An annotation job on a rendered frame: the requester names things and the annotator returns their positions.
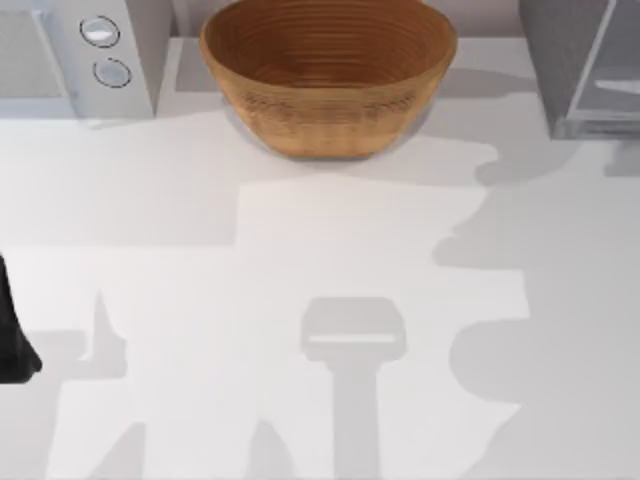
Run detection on brown wicker basket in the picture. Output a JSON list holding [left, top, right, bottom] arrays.
[[199, 0, 459, 162]]

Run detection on pale microwave oven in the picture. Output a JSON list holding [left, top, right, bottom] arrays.
[[0, 0, 177, 121]]

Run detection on microwave knob with bluish centre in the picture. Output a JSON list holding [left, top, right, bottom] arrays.
[[92, 56, 134, 89]]

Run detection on microwave knob with white centre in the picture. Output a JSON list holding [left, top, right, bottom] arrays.
[[79, 14, 122, 49]]

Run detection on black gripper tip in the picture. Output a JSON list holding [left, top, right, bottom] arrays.
[[0, 254, 43, 385]]

